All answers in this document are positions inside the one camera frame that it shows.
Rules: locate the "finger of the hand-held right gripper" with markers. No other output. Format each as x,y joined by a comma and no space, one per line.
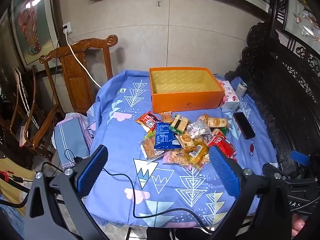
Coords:
301,158

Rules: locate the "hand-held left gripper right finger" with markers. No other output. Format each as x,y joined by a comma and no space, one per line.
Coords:
225,172

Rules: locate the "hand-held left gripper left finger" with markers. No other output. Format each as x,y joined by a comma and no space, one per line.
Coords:
92,172

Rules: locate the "yellow cake packet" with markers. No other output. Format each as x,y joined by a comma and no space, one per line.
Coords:
197,152

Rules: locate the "pink round cracker packet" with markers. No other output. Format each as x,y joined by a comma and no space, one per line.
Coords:
172,158

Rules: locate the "pile of mixed snack packets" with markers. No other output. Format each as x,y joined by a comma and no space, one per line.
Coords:
180,125

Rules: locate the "blue snack packet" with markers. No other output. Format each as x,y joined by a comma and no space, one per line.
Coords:
163,136

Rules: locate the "red snack packet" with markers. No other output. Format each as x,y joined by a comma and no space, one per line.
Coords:
147,120

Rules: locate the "orange cardboard box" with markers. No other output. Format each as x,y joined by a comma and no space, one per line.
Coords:
187,97

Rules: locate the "person's right hand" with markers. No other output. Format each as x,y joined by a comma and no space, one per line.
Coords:
298,226

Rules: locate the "red key tag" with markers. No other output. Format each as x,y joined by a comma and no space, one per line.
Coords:
251,148

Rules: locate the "folded striped blue cloth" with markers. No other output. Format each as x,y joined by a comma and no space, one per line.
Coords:
71,140

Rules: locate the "blue printed bedsheet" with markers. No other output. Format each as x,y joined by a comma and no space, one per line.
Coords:
120,135

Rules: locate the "black smartphone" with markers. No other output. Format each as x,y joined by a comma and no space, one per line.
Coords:
243,125

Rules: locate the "dark carved wooden bench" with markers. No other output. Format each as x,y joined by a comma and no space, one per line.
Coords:
275,100

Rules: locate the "floral tissue box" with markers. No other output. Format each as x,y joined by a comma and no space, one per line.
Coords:
229,97

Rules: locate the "dark wooden chair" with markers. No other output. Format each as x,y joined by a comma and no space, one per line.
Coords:
30,120

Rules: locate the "yellow cloth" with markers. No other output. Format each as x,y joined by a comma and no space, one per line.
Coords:
12,190

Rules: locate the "white drink can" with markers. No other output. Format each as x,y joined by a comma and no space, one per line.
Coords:
241,89

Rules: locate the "carved light wooden chair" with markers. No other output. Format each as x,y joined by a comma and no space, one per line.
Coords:
75,80

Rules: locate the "framed bird painting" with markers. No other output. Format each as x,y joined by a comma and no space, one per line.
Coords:
302,12

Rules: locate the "framed red painting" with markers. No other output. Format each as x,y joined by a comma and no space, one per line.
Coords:
30,22

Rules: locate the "white wall outlet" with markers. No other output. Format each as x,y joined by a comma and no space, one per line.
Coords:
67,28

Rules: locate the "metal wall hook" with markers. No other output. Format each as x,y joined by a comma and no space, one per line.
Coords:
159,3

